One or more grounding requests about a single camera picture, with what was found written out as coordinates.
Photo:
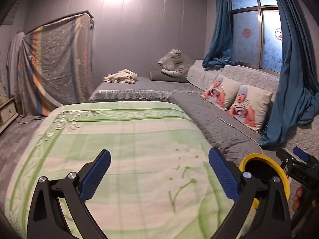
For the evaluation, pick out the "frosted window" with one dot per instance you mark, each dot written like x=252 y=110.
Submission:
x=246 y=44

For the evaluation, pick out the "grey bolster pillow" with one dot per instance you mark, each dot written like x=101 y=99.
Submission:
x=159 y=76

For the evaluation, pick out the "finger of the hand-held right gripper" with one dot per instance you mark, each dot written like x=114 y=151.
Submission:
x=300 y=152
x=284 y=156

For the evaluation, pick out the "crumpled cream cloth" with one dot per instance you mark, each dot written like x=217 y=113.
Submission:
x=122 y=76

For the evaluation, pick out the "green floral blanket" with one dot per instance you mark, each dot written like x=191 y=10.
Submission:
x=139 y=142

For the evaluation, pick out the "white tiger plush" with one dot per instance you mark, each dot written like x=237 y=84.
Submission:
x=174 y=63

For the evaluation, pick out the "person's right hand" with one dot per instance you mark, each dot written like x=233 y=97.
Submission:
x=297 y=199

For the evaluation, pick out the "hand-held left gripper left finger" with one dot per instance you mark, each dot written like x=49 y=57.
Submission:
x=96 y=174

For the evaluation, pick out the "baby print pillow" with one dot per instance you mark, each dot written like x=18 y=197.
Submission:
x=224 y=92
x=251 y=104

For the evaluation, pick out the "white hanging cloth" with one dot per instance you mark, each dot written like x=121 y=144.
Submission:
x=13 y=59

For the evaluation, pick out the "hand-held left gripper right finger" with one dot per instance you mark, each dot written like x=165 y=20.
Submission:
x=221 y=173

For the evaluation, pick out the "white low cabinet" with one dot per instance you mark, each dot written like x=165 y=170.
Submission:
x=8 y=110

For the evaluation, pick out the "grey quilted cover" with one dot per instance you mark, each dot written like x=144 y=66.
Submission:
x=211 y=119

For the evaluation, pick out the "striped grey sheet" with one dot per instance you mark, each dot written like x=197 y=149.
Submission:
x=54 y=62

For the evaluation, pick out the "blue curtain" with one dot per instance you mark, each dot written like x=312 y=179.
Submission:
x=220 y=25
x=291 y=79

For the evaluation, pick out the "yellow rimmed black trash bin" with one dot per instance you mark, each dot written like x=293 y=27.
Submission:
x=261 y=156

